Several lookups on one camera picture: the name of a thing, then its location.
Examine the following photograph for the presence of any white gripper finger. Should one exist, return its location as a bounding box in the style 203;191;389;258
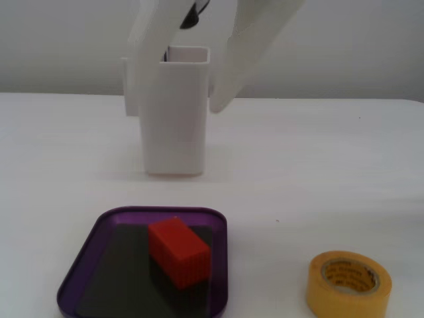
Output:
209;0;307;115
127;0;197;111

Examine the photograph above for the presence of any red rectangular cube block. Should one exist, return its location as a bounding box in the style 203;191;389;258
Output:
147;217;213;290

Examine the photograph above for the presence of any white plastic box container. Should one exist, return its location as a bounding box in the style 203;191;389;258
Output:
120;45;213;176

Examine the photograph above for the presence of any yellow tape roll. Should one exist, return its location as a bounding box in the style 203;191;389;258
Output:
305;250;394;318

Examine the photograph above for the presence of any purple tray with black base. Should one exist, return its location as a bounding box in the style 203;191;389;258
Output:
56;205;229;318

